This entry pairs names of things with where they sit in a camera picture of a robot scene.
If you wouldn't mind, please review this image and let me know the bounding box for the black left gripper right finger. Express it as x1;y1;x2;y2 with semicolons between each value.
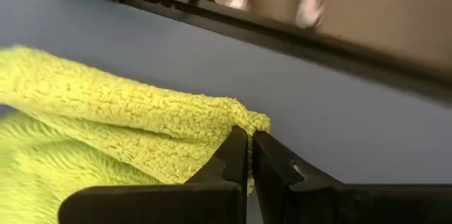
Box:
251;130;452;224

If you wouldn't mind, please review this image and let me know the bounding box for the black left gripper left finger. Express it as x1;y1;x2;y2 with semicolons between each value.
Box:
58;126;249;224

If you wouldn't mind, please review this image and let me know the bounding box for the yellow-green microfibre towel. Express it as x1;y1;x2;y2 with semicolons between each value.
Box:
0;45;273;224

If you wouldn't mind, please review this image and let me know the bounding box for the blue-grey table mat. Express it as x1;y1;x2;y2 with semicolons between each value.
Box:
0;0;452;224

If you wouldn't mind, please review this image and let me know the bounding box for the black metal table frame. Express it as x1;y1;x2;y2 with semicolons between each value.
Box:
20;0;452;107

